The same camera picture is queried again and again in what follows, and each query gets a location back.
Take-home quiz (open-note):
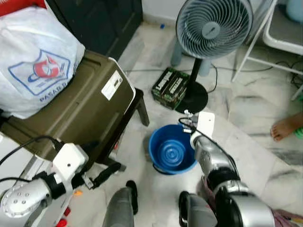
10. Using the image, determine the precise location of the grey standing fan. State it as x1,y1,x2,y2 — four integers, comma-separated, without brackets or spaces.
175,0,255,114

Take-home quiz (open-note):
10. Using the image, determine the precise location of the green black carton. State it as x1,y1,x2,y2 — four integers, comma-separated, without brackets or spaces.
151,67,191,111

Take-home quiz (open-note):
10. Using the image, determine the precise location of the blue plastic bucket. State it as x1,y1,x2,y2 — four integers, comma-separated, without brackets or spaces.
148,124,199,175

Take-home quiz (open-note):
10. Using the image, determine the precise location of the white metal rack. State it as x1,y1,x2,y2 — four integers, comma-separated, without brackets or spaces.
231,0,303,102

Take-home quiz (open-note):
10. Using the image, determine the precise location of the light blue container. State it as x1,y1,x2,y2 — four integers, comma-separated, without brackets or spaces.
285,0,303,23

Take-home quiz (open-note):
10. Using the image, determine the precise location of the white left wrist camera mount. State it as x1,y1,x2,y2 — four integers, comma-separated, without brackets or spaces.
51,143,89,189

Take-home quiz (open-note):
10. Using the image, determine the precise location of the white plastic bag red logo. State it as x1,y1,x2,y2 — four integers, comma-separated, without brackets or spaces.
0,6,87,120

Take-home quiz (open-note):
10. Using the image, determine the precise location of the silver robot left leg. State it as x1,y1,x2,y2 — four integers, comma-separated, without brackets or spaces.
102,180,139,227

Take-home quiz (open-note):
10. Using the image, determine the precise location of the black floor cable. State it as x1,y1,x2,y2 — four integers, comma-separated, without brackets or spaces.
125,61,303,95

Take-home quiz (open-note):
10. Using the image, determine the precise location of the olive plastic storage box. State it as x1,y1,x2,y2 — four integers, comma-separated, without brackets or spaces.
0,50,136,167

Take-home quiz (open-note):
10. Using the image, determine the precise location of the black stool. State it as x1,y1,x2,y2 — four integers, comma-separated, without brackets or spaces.
92,87,150,172

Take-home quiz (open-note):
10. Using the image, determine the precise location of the black panelled cabinet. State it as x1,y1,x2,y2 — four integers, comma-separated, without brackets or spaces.
45,0,143,61

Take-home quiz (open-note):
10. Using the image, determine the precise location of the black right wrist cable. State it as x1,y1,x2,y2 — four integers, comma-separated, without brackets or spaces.
178,110,237,175

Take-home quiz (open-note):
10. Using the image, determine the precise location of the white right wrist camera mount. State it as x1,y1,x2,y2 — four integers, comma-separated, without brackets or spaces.
195,111,216,148

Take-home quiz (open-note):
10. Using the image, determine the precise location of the bare person leg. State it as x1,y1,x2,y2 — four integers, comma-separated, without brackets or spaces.
270,113,303,142

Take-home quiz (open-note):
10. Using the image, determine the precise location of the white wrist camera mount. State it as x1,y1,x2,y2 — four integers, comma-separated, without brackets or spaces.
51,143,89,189
195,111,216,148

